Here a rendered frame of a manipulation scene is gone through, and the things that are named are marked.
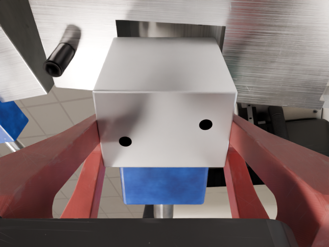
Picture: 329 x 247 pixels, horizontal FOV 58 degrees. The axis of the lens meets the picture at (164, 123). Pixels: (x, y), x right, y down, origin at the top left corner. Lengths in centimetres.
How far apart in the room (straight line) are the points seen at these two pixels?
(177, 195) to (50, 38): 10
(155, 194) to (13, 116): 17
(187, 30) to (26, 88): 14
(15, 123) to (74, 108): 122
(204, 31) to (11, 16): 14
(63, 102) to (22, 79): 126
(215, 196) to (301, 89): 32
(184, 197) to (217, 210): 30
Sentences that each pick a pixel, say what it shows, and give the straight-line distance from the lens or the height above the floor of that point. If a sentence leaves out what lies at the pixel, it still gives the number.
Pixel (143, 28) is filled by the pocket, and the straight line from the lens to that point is 18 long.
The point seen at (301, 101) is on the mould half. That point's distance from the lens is 18.
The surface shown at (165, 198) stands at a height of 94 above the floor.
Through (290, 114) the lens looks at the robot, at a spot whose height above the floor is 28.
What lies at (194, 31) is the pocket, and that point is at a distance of 18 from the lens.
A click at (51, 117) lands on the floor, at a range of 162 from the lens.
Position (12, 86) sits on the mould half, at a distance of 26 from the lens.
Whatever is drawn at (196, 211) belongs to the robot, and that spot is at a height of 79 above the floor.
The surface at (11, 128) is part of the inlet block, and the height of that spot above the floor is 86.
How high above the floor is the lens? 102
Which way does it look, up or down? 46 degrees down
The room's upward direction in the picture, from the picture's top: 169 degrees counter-clockwise
